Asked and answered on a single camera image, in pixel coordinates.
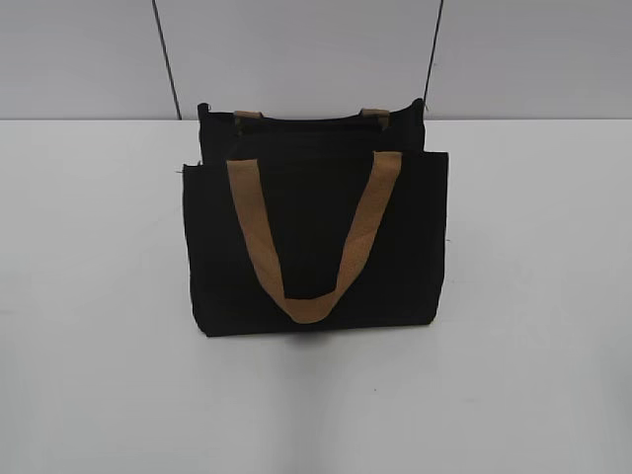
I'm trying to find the black canvas tote bag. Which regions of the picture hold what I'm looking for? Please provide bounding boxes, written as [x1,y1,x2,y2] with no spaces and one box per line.
[182,99,449,337]

